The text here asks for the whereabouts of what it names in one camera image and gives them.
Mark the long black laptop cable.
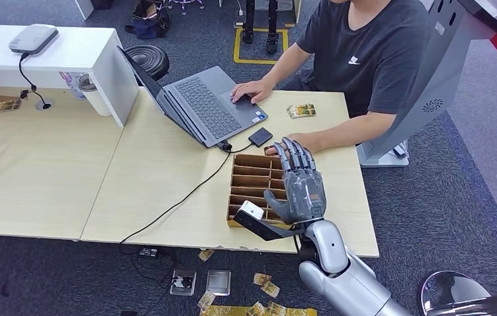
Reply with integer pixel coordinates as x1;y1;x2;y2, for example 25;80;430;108
119;140;255;245

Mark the person's left hand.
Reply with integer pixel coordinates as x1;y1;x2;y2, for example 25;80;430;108
265;132;325;159

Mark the grey laptop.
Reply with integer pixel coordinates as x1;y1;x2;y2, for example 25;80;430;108
117;45;269;149

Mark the yellow patterned strip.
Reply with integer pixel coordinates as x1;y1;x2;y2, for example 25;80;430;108
200;305;318;316

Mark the dark backpack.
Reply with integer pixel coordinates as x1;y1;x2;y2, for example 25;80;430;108
125;0;172;40

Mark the metal floor plate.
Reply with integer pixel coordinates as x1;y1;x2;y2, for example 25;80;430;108
205;269;232;297

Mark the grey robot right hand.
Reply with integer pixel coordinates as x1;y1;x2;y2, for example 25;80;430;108
263;136;328;226

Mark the shiny chrome disc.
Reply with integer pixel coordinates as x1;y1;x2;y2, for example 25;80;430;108
419;270;492;316

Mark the black external drive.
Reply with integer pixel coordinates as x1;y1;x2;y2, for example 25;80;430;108
248;126;275;148

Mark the black robot leg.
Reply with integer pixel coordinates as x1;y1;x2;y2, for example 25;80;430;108
242;0;257;45
266;0;280;55

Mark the white cup with lid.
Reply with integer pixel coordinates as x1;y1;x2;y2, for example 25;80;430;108
78;74;113;117

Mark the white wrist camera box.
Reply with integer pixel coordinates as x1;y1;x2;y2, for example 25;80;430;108
238;199;265;221

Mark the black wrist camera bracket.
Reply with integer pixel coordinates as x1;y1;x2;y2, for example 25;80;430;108
232;211;308;242

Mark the grey kiosk stand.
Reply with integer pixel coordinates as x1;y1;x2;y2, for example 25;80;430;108
356;0;497;169

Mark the person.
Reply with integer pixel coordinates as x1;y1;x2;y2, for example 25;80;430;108
230;0;432;159

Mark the tangled black floor cable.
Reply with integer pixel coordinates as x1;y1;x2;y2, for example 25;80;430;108
119;243;180;290

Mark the person's right hand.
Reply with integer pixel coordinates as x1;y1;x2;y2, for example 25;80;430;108
230;79;275;105

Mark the white desk shelf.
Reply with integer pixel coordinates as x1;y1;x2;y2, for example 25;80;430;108
0;24;140;128

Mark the grey flat electronic device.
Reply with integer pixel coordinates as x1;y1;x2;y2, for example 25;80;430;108
8;24;59;56

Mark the black round stool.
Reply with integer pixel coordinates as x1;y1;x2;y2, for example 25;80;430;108
124;45;170;84

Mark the yellow floor tape square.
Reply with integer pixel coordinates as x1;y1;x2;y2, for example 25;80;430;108
234;27;290;65

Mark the black device cable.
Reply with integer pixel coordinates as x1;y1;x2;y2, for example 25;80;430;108
18;53;52;110

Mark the cardboard compartment box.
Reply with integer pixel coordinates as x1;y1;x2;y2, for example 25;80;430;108
226;153;310;229

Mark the stack of patterned cards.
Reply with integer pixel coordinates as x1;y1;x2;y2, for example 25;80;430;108
286;103;317;119

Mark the metal floor socket box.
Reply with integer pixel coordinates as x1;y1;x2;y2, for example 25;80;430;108
169;269;197;297

